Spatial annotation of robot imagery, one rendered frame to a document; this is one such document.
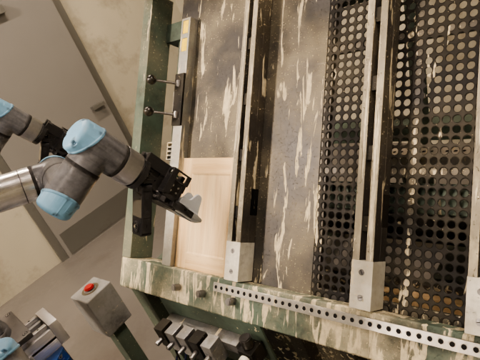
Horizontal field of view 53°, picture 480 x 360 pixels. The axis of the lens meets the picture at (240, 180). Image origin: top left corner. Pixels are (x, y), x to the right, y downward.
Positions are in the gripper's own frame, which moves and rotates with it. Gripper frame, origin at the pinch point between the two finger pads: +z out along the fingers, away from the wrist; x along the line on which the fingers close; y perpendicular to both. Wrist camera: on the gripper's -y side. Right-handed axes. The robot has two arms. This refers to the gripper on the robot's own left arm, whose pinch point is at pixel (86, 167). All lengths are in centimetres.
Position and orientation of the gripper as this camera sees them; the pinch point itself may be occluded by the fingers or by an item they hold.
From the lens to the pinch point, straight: 174.9
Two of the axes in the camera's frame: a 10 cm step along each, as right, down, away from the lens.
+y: 6.1, -7.9, -0.7
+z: 6.5, 4.5, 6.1
